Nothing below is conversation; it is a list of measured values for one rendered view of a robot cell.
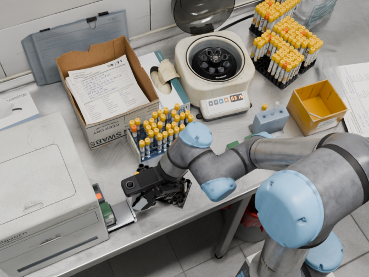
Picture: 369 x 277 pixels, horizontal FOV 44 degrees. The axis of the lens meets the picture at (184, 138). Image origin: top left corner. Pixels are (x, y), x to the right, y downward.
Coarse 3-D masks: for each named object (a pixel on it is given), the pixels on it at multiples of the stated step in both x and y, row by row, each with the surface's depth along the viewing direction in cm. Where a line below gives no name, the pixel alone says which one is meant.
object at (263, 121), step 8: (264, 112) 144; (280, 112) 144; (256, 120) 144; (264, 120) 142; (272, 120) 143; (280, 120) 145; (256, 128) 146; (264, 128) 145; (272, 128) 148; (280, 128) 150
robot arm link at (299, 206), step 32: (320, 160) 72; (352, 160) 71; (256, 192) 75; (288, 192) 68; (320, 192) 68; (352, 192) 70; (288, 224) 70; (320, 224) 68; (256, 256) 104; (288, 256) 84
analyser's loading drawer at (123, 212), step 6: (126, 198) 131; (114, 204) 132; (120, 204) 132; (126, 204) 132; (114, 210) 131; (120, 210) 131; (126, 210) 132; (132, 210) 130; (114, 216) 127; (120, 216) 131; (126, 216) 131; (132, 216) 131; (120, 222) 130; (126, 222) 130; (108, 228) 128; (114, 228) 129
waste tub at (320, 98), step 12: (312, 84) 151; (324, 84) 154; (300, 96) 155; (312, 96) 158; (324, 96) 157; (336, 96) 150; (288, 108) 156; (300, 108) 148; (312, 108) 157; (324, 108) 157; (336, 108) 152; (300, 120) 151; (312, 120) 143; (324, 120) 146; (336, 120) 150; (312, 132) 151
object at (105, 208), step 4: (100, 204) 125; (104, 204) 125; (108, 204) 125; (100, 208) 124; (104, 208) 124; (108, 208) 125; (104, 212) 124; (108, 212) 124; (104, 216) 123; (108, 216) 123
